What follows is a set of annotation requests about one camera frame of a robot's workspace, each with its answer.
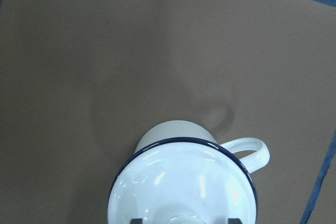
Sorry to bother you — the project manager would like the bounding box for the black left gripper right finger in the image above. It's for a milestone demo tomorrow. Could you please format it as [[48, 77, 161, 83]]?
[[228, 218, 240, 224]]

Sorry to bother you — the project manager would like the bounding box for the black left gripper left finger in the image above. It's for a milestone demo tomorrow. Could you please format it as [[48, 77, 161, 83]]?
[[131, 218, 142, 224]]

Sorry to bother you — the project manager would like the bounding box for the white enamel cup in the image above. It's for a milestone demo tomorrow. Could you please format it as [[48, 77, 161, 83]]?
[[133, 120, 270, 175]]

